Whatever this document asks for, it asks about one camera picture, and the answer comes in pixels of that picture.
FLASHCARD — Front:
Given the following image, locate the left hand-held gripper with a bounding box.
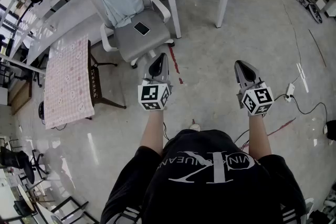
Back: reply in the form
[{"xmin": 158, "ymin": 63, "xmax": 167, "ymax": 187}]
[{"xmin": 138, "ymin": 52, "xmax": 174, "ymax": 111}]

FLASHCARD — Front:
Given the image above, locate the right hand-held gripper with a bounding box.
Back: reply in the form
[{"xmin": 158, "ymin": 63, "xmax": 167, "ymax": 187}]
[{"xmin": 234, "ymin": 60, "xmax": 275, "ymax": 116}]

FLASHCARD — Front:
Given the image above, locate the person's right forearm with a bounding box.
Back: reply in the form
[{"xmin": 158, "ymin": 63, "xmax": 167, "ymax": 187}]
[{"xmin": 246, "ymin": 113, "xmax": 272, "ymax": 159}]

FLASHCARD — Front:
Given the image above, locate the person's left forearm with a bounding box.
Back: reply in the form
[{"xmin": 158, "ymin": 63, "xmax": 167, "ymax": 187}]
[{"xmin": 140, "ymin": 109, "xmax": 165, "ymax": 155}]

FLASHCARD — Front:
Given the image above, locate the grey white office chair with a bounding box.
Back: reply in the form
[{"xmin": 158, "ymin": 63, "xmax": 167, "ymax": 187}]
[{"xmin": 90, "ymin": 0, "xmax": 175, "ymax": 69}]

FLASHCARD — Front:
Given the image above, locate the brown cardboard piece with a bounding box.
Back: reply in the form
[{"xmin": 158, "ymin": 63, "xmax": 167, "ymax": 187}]
[{"xmin": 7, "ymin": 80, "xmax": 34, "ymax": 115}]

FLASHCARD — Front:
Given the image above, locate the black mesh office chair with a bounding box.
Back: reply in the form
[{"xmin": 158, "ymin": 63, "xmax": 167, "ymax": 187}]
[{"xmin": 0, "ymin": 145, "xmax": 48, "ymax": 184}]

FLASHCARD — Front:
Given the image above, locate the black smartphone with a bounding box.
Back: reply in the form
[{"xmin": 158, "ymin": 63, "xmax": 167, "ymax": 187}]
[{"xmin": 133, "ymin": 21, "xmax": 151, "ymax": 36}]

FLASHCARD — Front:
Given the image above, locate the white power strip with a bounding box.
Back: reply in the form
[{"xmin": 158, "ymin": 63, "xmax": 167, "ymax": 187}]
[{"xmin": 285, "ymin": 83, "xmax": 296, "ymax": 102}]

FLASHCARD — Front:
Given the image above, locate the black metal lattice table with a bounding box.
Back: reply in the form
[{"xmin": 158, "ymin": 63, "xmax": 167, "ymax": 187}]
[{"xmin": 86, "ymin": 39, "xmax": 127, "ymax": 121}]

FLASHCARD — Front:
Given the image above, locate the thin brown stick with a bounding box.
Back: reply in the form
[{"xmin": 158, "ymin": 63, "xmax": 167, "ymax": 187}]
[{"xmin": 308, "ymin": 29, "xmax": 327, "ymax": 68}]

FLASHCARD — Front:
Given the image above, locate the pink patterned tablecloth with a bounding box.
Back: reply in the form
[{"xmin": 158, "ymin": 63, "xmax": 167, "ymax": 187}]
[{"xmin": 43, "ymin": 35, "xmax": 95, "ymax": 130}]

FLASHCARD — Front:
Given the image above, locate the long white desk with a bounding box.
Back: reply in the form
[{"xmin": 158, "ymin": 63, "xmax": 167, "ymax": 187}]
[{"xmin": 0, "ymin": 0, "xmax": 148, "ymax": 74}]

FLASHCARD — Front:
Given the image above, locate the person's black printed t-shirt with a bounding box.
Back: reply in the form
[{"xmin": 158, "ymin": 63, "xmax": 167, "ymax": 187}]
[{"xmin": 101, "ymin": 129, "xmax": 308, "ymax": 224}]

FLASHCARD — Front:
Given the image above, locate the black equipment pile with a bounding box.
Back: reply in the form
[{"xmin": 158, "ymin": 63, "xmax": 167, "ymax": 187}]
[{"xmin": 307, "ymin": 186, "xmax": 336, "ymax": 224}]

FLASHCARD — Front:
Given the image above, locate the wooden stool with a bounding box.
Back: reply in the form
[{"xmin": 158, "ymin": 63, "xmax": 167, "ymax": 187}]
[{"xmin": 17, "ymin": 183, "xmax": 56, "ymax": 218}]

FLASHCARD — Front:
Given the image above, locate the black floor cable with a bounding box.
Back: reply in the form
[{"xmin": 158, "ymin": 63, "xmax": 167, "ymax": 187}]
[{"xmin": 272, "ymin": 93, "xmax": 329, "ymax": 134}]

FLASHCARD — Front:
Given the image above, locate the white floor cable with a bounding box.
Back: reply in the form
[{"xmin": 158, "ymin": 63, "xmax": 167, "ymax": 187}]
[{"xmin": 266, "ymin": 0, "xmax": 303, "ymax": 85}]

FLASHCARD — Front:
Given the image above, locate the black white cable bundle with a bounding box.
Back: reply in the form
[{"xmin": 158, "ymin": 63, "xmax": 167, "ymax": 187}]
[{"xmin": 290, "ymin": 0, "xmax": 323, "ymax": 24}]

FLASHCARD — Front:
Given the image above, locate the black metal frame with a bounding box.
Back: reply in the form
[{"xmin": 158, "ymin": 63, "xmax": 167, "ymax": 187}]
[{"xmin": 51, "ymin": 196, "xmax": 99, "ymax": 224}]

